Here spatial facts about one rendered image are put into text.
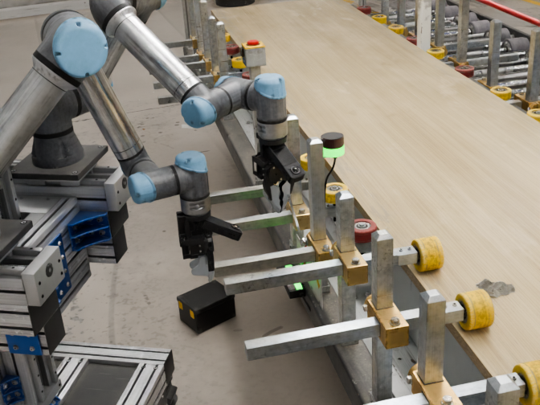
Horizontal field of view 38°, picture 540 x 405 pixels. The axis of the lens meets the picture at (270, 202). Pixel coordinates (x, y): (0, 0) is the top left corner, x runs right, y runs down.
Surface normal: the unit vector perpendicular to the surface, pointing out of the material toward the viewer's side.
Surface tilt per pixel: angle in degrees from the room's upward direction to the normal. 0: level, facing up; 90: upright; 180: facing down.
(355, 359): 0
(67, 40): 85
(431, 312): 90
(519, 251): 0
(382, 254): 90
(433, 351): 90
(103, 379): 0
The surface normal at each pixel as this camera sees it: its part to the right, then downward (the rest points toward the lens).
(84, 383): -0.06, -0.90
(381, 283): 0.22, 0.42
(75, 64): 0.51, 0.27
